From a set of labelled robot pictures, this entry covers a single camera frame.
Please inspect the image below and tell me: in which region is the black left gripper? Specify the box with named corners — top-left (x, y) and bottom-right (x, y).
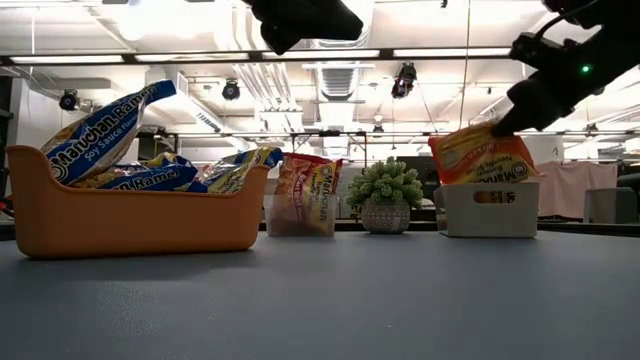
top-left (242, 0), bottom-right (365, 56)

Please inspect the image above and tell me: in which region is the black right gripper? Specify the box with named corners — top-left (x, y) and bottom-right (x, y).
top-left (491, 64), bottom-right (601, 139)

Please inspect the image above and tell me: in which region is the blue soy sauce ramen pack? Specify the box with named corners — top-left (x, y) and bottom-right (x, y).
top-left (39, 78), bottom-right (179, 187)
top-left (67, 163), bottom-right (202, 194)
top-left (192, 145), bottom-right (285, 195)
top-left (142, 151), bottom-right (199, 172)

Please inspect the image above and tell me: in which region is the red roast beef ramen pack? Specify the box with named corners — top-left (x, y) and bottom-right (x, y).
top-left (272, 151), bottom-right (345, 236)

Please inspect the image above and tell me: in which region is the orange plastic bin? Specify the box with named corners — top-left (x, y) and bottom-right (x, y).
top-left (6, 144), bottom-right (272, 259)

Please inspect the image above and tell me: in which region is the white cabinet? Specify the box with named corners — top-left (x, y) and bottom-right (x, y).
top-left (524, 135), bottom-right (566, 168)

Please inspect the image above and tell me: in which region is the ceiling vent grille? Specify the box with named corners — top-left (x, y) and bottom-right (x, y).
top-left (317, 64), bottom-right (359, 102)

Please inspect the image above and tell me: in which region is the pink cloth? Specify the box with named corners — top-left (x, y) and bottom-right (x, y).
top-left (529, 160), bottom-right (620, 220)

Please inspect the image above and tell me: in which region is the white plastic bin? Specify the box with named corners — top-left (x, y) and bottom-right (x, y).
top-left (432, 181), bottom-right (541, 239)

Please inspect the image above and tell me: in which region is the black monitor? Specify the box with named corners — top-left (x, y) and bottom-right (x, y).
top-left (396, 155), bottom-right (441, 209)

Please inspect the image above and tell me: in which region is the black ceiling spotlight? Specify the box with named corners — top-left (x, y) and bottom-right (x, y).
top-left (58, 89), bottom-right (81, 113)
top-left (390, 62), bottom-right (418, 100)
top-left (221, 79), bottom-right (242, 103)

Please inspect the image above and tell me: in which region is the potted green plant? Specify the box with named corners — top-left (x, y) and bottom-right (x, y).
top-left (346, 156), bottom-right (426, 235)

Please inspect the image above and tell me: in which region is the overhead light bar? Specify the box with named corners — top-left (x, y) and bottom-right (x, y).
top-left (0, 47), bottom-right (516, 67)

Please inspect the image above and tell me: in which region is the clear plastic bin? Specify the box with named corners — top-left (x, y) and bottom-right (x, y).
top-left (263, 193), bottom-right (341, 238)

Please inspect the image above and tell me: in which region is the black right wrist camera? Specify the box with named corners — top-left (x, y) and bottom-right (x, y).
top-left (508, 31), bottom-right (569, 71)

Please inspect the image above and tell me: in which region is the black frame post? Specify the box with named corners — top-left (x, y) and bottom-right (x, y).
top-left (0, 77), bottom-right (14, 171)

